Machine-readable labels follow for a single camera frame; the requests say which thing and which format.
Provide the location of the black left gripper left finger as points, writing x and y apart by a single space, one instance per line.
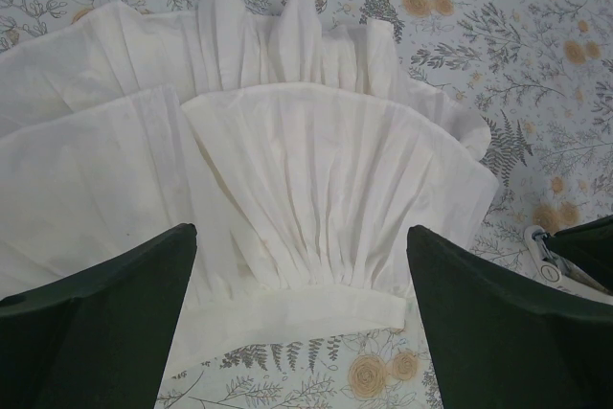
99 338

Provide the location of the floral table mat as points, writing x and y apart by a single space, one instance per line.
539 72

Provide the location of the white folded cloth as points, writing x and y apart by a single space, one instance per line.
302 156

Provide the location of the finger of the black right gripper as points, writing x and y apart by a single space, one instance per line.
588 246

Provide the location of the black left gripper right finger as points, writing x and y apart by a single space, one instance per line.
501 340

